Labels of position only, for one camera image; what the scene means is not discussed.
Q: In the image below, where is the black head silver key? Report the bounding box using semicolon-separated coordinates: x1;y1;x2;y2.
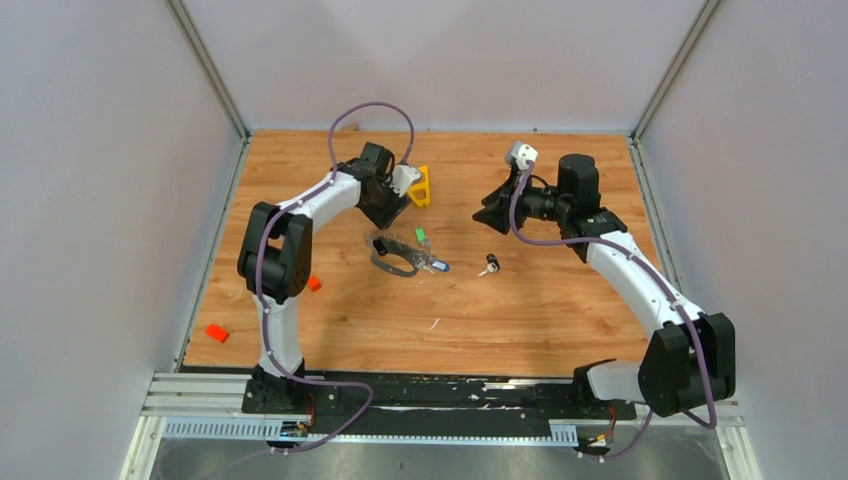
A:
478;254;501;277

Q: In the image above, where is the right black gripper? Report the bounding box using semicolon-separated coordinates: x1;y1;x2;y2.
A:
473;169;570;234

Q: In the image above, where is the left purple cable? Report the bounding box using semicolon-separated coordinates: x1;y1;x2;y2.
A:
254;101;416;458

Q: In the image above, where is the purple cable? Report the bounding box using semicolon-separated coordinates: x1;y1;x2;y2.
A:
508;160;719;462
254;101;416;458

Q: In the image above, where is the black key tag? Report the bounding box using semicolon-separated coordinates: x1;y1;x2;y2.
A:
372;238;388;257

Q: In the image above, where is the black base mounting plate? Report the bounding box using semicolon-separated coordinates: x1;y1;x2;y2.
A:
240;368;637;436

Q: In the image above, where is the red flat toy block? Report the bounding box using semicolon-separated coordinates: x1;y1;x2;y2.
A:
204;324;230;344

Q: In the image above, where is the grey metal carabiner plate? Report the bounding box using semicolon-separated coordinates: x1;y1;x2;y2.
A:
365;230;419;278

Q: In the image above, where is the white slotted cable duct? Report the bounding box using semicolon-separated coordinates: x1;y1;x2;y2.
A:
161;417;579;447

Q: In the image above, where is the yellow triangular plastic piece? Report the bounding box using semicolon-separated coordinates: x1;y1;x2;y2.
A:
407;165;432;208

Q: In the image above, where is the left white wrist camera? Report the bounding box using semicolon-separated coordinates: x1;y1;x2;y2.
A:
389;164;422;196

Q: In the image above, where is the blue key tag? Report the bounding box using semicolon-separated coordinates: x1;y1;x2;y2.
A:
430;260;450;273

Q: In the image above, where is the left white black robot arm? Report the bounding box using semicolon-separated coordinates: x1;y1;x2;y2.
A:
237;142;422;413

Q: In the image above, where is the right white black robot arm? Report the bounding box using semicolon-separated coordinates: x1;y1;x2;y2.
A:
472;143;736;428

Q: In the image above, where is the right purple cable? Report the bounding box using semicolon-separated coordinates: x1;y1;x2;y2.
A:
508;160;719;462

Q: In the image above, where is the metal keyring with keys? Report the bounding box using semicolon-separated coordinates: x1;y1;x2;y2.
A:
401;240;437;274

